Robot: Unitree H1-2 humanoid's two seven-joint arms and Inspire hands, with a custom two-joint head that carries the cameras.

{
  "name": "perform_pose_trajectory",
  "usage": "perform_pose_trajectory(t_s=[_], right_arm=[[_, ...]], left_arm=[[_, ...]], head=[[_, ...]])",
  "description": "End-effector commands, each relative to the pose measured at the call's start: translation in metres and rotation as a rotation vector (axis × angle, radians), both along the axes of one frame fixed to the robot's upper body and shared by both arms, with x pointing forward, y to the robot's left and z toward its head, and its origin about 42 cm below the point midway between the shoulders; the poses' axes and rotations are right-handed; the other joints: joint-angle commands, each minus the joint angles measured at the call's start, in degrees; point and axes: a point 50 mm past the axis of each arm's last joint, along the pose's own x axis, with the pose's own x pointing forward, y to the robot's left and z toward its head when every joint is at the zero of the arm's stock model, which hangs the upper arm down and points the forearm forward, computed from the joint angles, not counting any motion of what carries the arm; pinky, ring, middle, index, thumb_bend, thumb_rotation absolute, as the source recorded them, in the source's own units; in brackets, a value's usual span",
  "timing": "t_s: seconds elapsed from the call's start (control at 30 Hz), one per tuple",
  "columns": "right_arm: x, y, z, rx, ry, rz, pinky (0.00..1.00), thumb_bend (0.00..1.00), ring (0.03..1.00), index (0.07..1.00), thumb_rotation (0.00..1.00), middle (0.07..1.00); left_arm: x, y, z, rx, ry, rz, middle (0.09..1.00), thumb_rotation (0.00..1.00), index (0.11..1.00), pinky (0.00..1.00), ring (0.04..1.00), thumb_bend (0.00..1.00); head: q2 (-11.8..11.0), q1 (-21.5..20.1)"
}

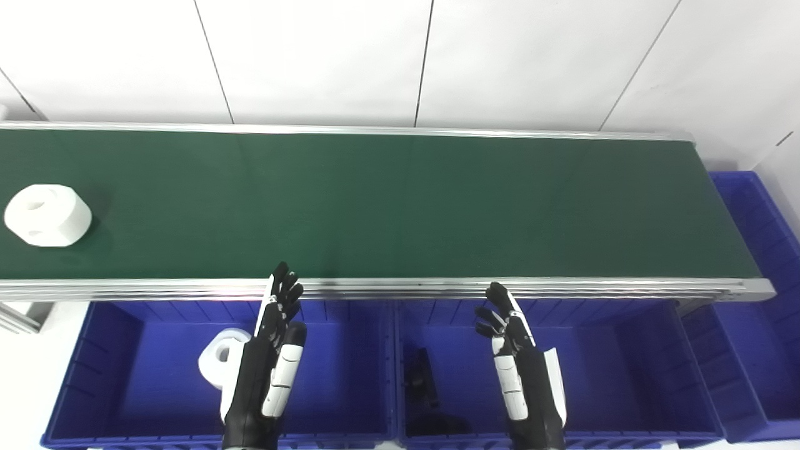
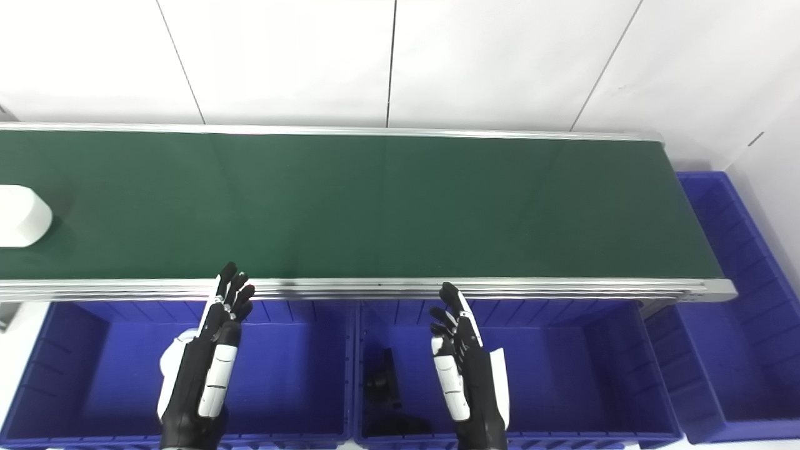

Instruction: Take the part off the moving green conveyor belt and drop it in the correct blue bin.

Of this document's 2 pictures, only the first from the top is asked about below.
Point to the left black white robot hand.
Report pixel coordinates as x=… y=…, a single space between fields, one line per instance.
x=256 y=381

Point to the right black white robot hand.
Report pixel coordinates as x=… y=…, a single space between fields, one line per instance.
x=528 y=387

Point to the white cylindrical part with holes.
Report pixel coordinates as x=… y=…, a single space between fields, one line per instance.
x=47 y=215
x=215 y=365

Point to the blue plastic bin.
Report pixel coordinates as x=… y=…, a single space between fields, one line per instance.
x=612 y=375
x=756 y=325
x=137 y=375

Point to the black plastic part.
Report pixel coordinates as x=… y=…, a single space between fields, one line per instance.
x=420 y=375

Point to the green conveyor belt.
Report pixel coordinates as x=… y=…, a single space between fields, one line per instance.
x=400 y=206
x=400 y=289

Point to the aluminium conveyor leg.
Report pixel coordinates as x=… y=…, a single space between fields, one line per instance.
x=25 y=315

